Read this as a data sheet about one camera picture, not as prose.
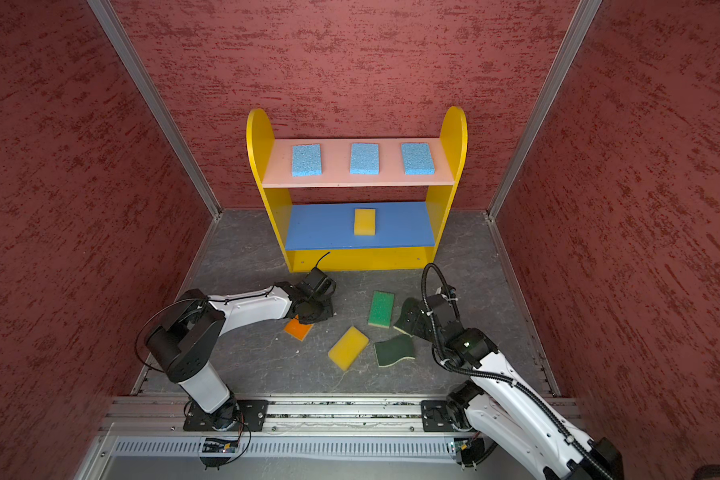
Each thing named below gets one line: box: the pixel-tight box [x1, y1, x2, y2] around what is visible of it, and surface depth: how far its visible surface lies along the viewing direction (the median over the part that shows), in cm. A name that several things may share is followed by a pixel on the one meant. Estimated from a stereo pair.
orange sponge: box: [283, 314, 314, 342], surface depth 89 cm
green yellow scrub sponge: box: [368, 290, 395, 329], surface depth 94 cm
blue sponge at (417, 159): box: [400, 142, 436, 176], surface depth 78 cm
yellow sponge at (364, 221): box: [354, 208, 376, 236], surface depth 98 cm
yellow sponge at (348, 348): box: [328, 326, 370, 371], surface depth 86 cm
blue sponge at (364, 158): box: [350, 143, 380, 175], surface depth 77 cm
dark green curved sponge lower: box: [374, 334, 416, 367], surface depth 88 cm
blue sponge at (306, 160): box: [291, 144, 322, 177], surface depth 77 cm
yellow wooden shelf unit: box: [246, 107, 468, 272], surface depth 81 cm
